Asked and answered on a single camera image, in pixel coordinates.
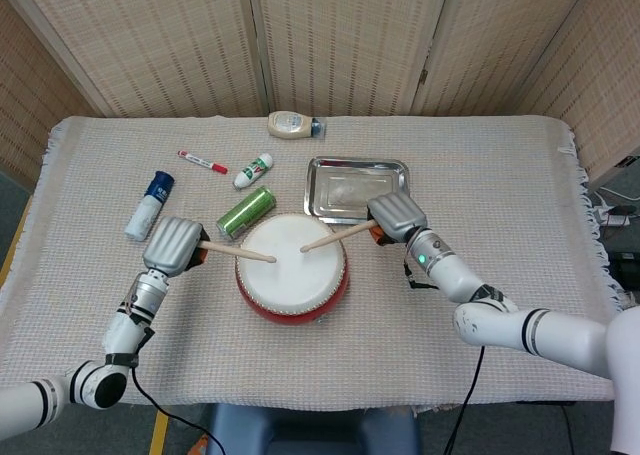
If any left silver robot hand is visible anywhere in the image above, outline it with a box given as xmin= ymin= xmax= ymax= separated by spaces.
xmin=142 ymin=216 xmax=211 ymax=276

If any white power strip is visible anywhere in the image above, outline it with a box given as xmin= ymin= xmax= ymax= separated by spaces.
xmin=593 ymin=208 xmax=633 ymax=228

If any green drink can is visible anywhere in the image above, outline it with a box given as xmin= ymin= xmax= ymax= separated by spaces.
xmin=215 ymin=185 xmax=278 ymax=241

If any white green small tube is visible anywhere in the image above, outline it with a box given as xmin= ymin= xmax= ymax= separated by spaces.
xmin=233 ymin=152 xmax=275 ymax=191

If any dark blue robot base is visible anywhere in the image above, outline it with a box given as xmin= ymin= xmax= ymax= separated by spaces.
xmin=207 ymin=403 xmax=421 ymax=455

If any beige squeeze bottle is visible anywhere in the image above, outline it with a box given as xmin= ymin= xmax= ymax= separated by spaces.
xmin=266 ymin=110 xmax=328 ymax=140

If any white bottle blue cap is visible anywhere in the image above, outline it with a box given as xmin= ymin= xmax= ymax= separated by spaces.
xmin=123 ymin=170 xmax=176 ymax=243

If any bamboo folding screen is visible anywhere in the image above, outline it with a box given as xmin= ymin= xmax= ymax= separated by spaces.
xmin=0 ymin=0 xmax=640 ymax=186

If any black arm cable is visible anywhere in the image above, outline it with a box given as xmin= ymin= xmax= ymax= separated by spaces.
xmin=129 ymin=368 xmax=227 ymax=455
xmin=444 ymin=345 xmax=486 ymax=455

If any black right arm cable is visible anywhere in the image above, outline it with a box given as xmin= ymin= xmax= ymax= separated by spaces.
xmin=444 ymin=345 xmax=486 ymax=455

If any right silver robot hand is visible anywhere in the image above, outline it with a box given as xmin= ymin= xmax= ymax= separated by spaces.
xmin=367 ymin=192 xmax=429 ymax=246

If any beige woven tablecloth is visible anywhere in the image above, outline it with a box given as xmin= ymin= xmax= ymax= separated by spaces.
xmin=0 ymin=114 xmax=629 ymax=407

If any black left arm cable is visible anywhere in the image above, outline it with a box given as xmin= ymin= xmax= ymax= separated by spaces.
xmin=129 ymin=368 xmax=227 ymax=455

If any stainless steel tray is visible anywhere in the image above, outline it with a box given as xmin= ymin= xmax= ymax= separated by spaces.
xmin=303 ymin=156 xmax=412 ymax=228

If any red drum white head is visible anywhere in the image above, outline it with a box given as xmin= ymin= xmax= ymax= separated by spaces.
xmin=234 ymin=213 xmax=350 ymax=328

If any wooden drumstick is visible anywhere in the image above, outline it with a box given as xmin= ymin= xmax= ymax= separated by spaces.
xmin=300 ymin=219 xmax=377 ymax=254
xmin=198 ymin=241 xmax=278 ymax=265

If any red white marker pen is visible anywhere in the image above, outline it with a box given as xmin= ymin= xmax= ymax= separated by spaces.
xmin=177 ymin=149 xmax=229 ymax=175

